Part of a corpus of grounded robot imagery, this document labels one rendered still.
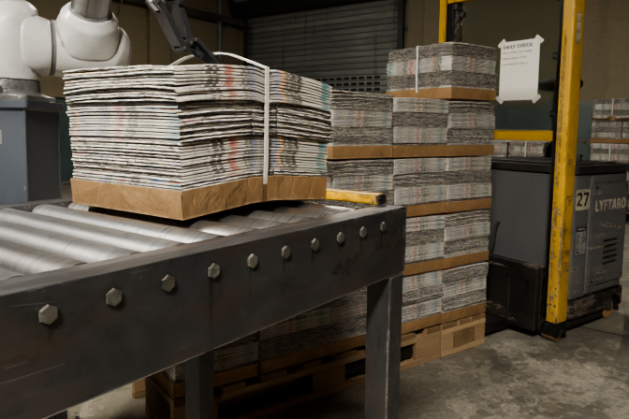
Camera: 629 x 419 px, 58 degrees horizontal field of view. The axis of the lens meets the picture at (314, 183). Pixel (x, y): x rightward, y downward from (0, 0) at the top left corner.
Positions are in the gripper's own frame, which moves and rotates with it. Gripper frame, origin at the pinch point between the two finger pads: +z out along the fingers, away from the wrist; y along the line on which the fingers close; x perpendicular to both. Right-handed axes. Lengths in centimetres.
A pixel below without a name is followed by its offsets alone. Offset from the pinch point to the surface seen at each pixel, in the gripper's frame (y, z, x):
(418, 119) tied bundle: -44, 115, -21
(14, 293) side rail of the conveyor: 53, -32, 30
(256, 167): 24.3, 7.2, 12.7
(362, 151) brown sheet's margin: -21, 96, -29
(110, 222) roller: 41.1, -7.7, 2.6
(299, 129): 13.7, 13.4, 13.5
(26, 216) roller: 43.9, -13.2, -10.3
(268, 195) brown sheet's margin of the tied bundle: 27.7, 11.2, 13.6
